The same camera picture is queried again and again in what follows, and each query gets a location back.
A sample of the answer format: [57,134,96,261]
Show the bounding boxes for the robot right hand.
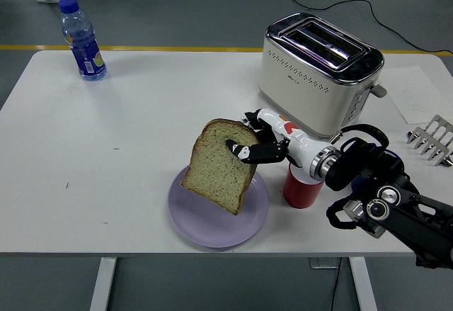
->
[225,108,329,176]

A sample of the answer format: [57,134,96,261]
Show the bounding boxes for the cream and chrome toaster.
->
[258,12,389,141]

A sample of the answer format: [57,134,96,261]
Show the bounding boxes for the bread slice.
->
[179,118,265,217]

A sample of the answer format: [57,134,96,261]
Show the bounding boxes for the lilac round plate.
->
[167,164,270,249]

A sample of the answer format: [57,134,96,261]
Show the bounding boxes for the red enamel mug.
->
[282,162,325,210]

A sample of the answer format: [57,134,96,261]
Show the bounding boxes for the white paper sheet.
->
[381,64,453,126]

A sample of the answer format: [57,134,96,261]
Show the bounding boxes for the silver metal toast rack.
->
[406,114,453,168]

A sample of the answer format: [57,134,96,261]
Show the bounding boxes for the white table leg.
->
[88,256,117,311]
[348,256,379,311]

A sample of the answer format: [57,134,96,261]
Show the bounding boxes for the clear water bottle blue label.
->
[58,0,108,81]

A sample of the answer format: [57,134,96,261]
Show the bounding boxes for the clear plastic bracket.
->
[309,256,341,270]

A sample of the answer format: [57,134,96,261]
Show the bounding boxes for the long black floor cable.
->
[279,0,453,57]

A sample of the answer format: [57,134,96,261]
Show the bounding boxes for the black cable under table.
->
[331,257,343,311]

